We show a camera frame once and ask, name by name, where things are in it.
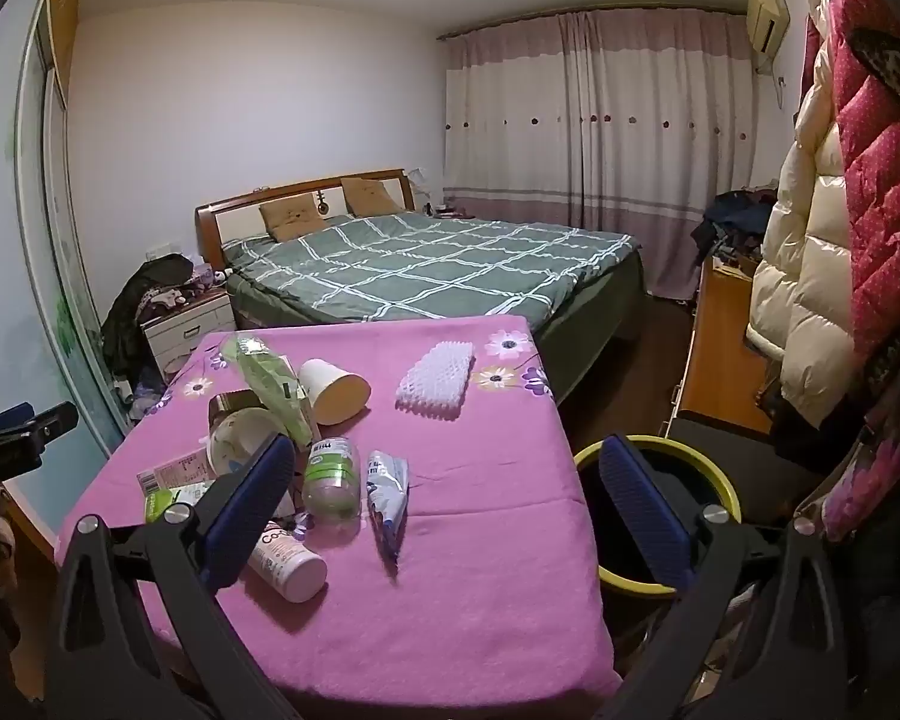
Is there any green coconut water bottle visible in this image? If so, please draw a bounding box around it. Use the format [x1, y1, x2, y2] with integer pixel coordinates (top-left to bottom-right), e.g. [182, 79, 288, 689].
[144, 481, 214, 523]

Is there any white pink drink bottle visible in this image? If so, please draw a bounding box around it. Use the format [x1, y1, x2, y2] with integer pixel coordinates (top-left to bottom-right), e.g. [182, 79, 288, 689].
[248, 522, 328, 605]

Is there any pink strawberry milk carton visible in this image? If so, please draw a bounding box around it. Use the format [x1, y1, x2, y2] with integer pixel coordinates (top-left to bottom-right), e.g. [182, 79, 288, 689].
[136, 449, 215, 494]

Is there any brown plastic tray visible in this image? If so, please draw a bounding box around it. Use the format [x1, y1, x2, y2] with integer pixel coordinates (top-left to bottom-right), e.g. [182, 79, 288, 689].
[208, 390, 261, 431]

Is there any clear green label bottle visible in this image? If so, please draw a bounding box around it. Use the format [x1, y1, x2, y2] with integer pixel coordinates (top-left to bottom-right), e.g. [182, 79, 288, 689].
[302, 437, 362, 527]

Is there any green white carton box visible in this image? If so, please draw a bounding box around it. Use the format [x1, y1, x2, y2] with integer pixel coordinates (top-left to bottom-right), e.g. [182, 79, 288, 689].
[222, 333, 320, 450]

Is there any blue white snack wrapper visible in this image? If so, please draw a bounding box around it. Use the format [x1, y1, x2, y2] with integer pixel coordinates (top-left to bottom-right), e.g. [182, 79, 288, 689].
[365, 450, 409, 566]

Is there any white paper cup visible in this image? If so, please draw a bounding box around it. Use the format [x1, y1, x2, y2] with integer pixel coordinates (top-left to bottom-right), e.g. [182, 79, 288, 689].
[299, 358, 372, 426]

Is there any yellow rim trash bin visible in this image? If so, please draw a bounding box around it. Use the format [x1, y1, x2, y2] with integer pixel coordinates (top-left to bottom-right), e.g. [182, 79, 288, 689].
[574, 434, 743, 598]

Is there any black clothes pile on nightstand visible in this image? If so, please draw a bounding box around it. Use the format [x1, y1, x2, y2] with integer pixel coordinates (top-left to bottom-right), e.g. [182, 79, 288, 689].
[102, 254, 193, 387]

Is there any sliding wardrobe door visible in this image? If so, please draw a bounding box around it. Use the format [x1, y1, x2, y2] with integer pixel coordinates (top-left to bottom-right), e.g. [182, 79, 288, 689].
[14, 0, 130, 455]

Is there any white nightstand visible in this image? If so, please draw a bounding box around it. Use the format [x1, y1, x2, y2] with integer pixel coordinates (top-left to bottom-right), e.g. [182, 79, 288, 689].
[142, 288, 235, 383]

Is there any pink floral tablecloth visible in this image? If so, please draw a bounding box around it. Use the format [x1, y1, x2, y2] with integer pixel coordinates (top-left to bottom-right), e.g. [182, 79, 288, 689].
[55, 313, 623, 699]

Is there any wooden desk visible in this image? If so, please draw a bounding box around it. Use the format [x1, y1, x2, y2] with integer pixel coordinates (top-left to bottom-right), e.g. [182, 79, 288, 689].
[673, 259, 770, 440]

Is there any cream puffer jacket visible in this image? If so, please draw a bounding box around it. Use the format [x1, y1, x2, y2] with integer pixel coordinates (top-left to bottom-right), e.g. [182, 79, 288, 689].
[746, 44, 857, 427]

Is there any left brown pillow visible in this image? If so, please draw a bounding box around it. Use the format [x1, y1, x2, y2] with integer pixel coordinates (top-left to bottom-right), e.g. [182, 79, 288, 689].
[260, 192, 328, 242]

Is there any brown pillow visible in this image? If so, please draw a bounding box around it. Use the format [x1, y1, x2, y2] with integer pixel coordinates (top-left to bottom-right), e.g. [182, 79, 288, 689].
[260, 192, 328, 242]
[341, 177, 404, 218]

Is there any bed with green quilt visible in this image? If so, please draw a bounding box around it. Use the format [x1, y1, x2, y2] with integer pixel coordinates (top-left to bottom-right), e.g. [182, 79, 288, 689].
[194, 169, 647, 398]

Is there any right brown pillow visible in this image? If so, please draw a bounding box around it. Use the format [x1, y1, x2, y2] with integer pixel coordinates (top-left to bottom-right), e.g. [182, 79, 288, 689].
[341, 177, 404, 218]

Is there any dark clothes pile on desk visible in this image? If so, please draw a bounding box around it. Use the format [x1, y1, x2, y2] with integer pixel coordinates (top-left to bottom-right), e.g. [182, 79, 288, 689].
[691, 188, 777, 265]

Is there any red quilted jacket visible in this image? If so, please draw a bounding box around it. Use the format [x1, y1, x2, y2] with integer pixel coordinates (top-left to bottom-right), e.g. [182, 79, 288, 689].
[827, 0, 900, 359]

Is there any pink white curtain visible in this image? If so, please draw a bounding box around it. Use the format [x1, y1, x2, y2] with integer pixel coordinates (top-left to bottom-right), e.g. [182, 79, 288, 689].
[443, 8, 758, 301]

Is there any wall air conditioner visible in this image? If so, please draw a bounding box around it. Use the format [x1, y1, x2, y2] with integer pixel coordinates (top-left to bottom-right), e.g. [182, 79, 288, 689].
[746, 0, 790, 75]

